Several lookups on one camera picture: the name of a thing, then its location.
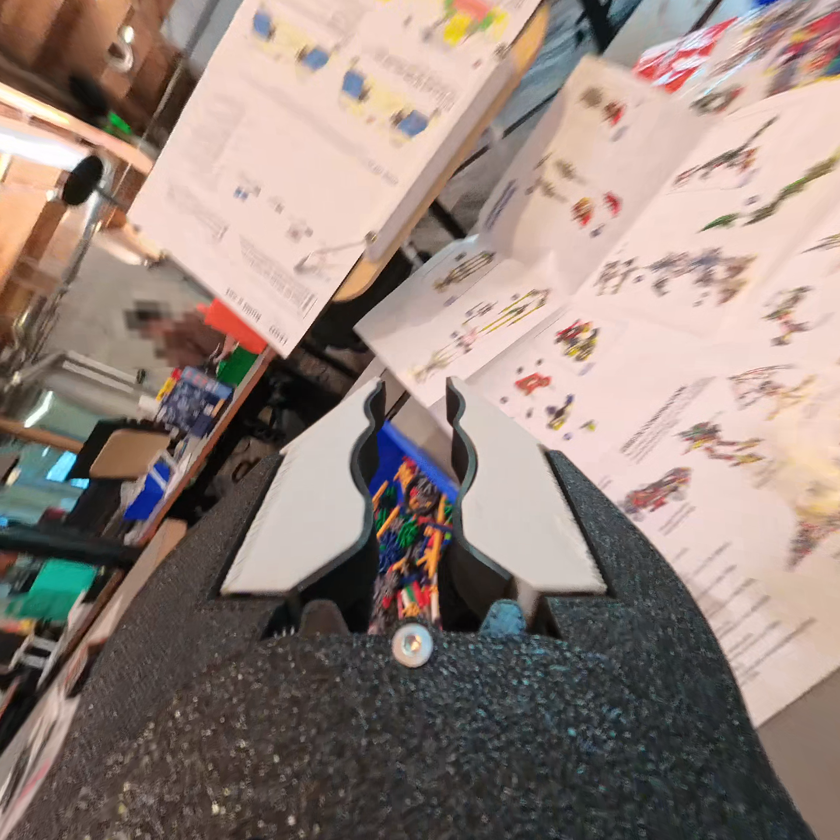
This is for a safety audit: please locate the colourful cardboard toy box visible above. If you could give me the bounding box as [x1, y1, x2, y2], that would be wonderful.
[633, 0, 840, 116]

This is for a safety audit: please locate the blue plastic parts bin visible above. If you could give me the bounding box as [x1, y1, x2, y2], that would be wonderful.
[367, 420, 460, 631]

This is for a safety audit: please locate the green box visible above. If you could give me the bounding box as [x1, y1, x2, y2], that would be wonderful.
[217, 344, 260, 388]

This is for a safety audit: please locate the white printed board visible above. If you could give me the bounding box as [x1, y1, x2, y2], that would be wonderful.
[128, 0, 549, 358]

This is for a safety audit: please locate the blue printed box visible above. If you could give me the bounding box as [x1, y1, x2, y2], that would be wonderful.
[157, 366, 234, 437]

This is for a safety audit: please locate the red box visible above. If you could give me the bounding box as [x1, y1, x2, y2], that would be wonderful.
[203, 298, 270, 355]

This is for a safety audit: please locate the pile of colourful toy pieces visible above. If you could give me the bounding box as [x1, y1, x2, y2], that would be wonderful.
[369, 459, 457, 634]

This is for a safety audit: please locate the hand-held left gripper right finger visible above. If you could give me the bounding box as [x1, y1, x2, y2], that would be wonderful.
[438, 377, 609, 627]

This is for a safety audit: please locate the white printed instruction sheet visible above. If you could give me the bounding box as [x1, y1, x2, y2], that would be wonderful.
[354, 56, 840, 726]

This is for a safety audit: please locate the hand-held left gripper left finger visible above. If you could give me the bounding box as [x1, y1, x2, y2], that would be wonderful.
[220, 379, 388, 598]

